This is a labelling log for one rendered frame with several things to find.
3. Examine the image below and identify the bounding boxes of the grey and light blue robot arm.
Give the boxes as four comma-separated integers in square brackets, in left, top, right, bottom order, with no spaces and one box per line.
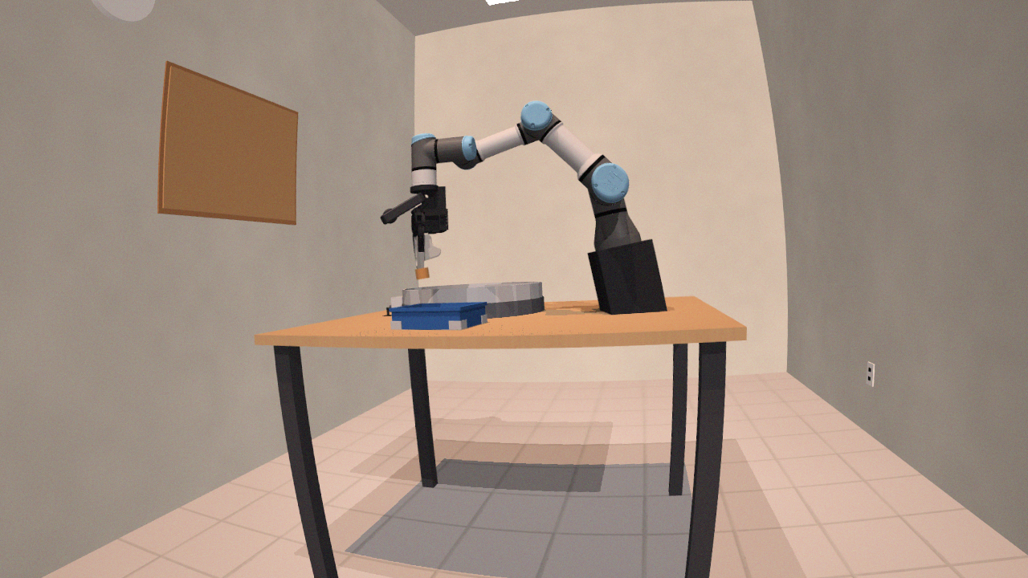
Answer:
[381,101,643,251]

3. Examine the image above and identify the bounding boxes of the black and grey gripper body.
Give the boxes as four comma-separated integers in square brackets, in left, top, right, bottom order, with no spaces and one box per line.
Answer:
[410,185,448,236]

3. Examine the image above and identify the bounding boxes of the blue plastic crate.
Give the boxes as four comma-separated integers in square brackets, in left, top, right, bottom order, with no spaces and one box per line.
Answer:
[389,302,487,330]

